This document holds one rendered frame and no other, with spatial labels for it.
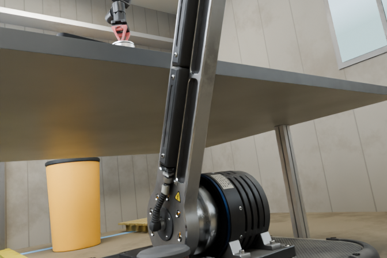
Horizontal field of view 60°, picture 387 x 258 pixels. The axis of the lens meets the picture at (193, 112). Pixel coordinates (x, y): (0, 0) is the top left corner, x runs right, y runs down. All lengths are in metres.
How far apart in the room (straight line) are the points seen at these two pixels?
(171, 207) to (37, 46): 0.37
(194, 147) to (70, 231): 2.55
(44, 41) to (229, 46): 3.74
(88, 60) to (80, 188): 2.40
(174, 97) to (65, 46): 0.24
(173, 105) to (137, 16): 4.50
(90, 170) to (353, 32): 2.58
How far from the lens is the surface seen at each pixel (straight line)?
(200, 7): 0.58
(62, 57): 0.68
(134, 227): 3.76
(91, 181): 3.08
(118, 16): 1.59
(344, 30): 3.33
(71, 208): 3.04
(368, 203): 3.22
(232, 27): 4.33
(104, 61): 0.70
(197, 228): 0.61
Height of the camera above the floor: 0.40
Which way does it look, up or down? 12 degrees up
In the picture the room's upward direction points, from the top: 7 degrees counter-clockwise
